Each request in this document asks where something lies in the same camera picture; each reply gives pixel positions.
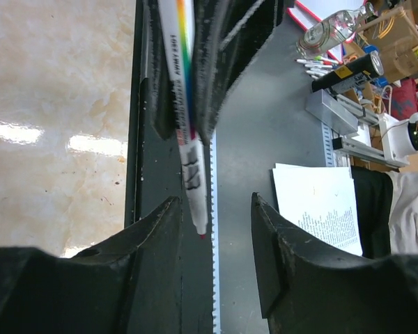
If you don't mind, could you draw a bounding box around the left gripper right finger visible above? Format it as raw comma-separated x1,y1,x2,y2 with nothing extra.
251,193,418,333

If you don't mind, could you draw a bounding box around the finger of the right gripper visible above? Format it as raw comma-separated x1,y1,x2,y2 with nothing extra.
143,0,175,141
192,0,288,145

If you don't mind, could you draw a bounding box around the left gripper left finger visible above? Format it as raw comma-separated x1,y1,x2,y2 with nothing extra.
0,197,181,333

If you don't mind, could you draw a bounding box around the white marker purple cap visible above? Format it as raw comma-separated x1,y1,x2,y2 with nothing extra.
158,1,208,236

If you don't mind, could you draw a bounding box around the clear glass bottle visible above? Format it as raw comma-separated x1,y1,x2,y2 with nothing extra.
297,2,374,58

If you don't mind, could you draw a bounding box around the white printed paper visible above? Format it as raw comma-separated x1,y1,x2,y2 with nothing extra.
272,164,363,256

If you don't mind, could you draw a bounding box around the black cylinder can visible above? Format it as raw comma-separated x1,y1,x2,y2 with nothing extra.
311,50,384,95

